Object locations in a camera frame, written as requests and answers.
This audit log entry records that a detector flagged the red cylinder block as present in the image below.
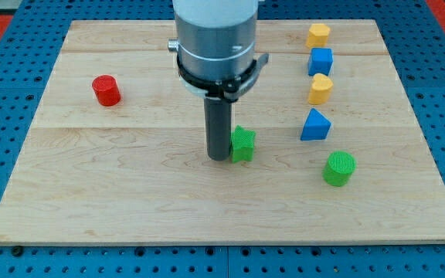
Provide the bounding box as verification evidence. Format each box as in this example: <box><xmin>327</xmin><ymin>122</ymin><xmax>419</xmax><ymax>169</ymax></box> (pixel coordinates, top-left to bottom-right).
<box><xmin>92</xmin><ymin>75</ymin><xmax>121</xmax><ymax>107</ymax></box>

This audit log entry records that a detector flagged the green cylinder block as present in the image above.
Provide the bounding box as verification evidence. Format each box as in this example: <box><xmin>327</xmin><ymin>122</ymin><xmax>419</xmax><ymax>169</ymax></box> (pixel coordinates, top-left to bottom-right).
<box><xmin>322</xmin><ymin>151</ymin><xmax>356</xmax><ymax>187</ymax></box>

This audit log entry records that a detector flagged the yellow hexagon block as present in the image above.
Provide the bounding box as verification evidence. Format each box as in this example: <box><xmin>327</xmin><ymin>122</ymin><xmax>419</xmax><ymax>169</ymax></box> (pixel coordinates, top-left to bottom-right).
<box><xmin>305</xmin><ymin>23</ymin><xmax>331</xmax><ymax>49</ymax></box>

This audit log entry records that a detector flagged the blue cube block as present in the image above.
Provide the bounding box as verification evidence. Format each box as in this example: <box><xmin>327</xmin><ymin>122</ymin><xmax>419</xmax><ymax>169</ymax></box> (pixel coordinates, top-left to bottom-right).
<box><xmin>307</xmin><ymin>48</ymin><xmax>334</xmax><ymax>76</ymax></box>

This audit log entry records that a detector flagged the blue triangle block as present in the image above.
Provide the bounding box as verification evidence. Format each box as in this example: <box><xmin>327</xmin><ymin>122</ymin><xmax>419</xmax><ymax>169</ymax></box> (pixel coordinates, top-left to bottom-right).
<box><xmin>300</xmin><ymin>108</ymin><xmax>331</xmax><ymax>141</ymax></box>

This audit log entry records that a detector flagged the green star block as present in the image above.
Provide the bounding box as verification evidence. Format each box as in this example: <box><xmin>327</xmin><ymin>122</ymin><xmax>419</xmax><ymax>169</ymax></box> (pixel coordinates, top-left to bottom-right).
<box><xmin>231</xmin><ymin>125</ymin><xmax>256</xmax><ymax>163</ymax></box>

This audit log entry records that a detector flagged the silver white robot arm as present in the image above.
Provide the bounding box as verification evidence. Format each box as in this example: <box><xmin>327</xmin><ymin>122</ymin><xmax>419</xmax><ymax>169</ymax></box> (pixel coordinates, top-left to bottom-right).
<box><xmin>168</xmin><ymin>0</ymin><xmax>268</xmax><ymax>161</ymax></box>

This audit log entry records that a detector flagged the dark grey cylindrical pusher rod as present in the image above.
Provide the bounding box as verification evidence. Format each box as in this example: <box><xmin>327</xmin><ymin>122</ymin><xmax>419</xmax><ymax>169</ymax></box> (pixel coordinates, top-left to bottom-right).
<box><xmin>204</xmin><ymin>99</ymin><xmax>232</xmax><ymax>161</ymax></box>

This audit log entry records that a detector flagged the black clamp ring with lever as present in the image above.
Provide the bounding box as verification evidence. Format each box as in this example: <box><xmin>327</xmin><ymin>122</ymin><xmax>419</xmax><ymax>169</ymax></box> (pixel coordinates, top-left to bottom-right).
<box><xmin>175</xmin><ymin>53</ymin><xmax>270</xmax><ymax>103</ymax></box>

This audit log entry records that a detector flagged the yellow heart block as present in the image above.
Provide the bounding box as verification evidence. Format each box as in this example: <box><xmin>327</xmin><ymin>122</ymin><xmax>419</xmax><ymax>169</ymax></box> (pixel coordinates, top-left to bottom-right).
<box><xmin>307</xmin><ymin>73</ymin><xmax>334</xmax><ymax>105</ymax></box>

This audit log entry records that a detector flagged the light wooden board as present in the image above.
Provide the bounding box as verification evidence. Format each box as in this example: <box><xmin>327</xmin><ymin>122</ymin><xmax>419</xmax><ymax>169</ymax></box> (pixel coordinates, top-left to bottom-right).
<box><xmin>0</xmin><ymin>20</ymin><xmax>445</xmax><ymax>246</ymax></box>

